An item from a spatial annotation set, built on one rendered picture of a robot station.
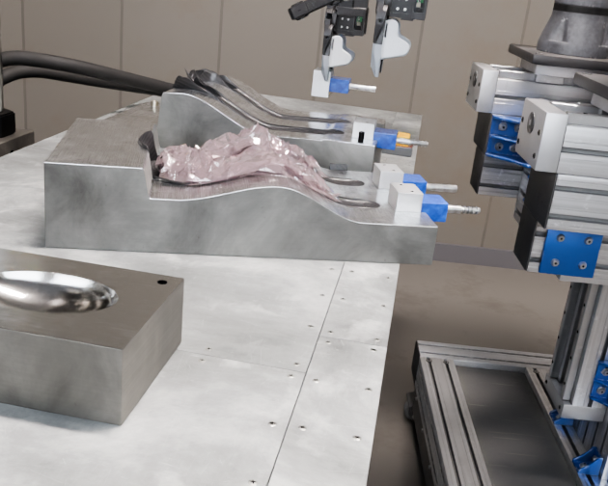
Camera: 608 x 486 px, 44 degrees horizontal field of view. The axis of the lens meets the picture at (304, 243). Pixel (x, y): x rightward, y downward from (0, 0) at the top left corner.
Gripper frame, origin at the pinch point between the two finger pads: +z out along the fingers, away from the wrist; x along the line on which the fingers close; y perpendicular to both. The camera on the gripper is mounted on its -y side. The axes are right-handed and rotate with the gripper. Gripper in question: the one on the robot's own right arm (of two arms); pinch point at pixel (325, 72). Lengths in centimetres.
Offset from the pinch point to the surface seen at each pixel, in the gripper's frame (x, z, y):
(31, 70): -9, 6, -62
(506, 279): 145, 96, 66
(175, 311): -99, 10, 2
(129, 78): 0.2, 6.4, -43.5
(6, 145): -29, 17, -57
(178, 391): -105, 15, 4
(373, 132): -31.3, 4.8, 13.7
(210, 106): -36.2, 3.0, -14.1
